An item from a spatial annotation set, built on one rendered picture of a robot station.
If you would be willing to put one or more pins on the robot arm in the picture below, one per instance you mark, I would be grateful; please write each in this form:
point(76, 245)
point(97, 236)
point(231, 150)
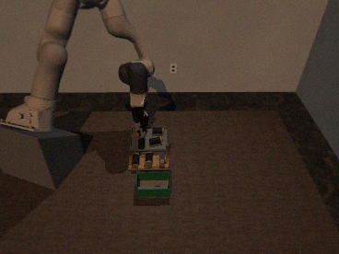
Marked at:
point(39, 108)

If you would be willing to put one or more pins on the black battery with yellow top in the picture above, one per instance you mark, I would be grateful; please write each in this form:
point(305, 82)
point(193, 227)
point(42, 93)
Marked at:
point(149, 158)
point(135, 158)
point(137, 134)
point(141, 143)
point(156, 140)
point(157, 130)

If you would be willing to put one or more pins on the green open box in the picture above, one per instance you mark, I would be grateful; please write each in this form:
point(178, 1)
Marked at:
point(153, 184)

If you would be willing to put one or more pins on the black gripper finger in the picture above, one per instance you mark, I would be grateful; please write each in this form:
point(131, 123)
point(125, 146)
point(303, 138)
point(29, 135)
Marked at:
point(136, 118)
point(143, 122)

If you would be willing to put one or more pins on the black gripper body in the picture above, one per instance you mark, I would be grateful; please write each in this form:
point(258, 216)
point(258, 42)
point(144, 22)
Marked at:
point(141, 109)

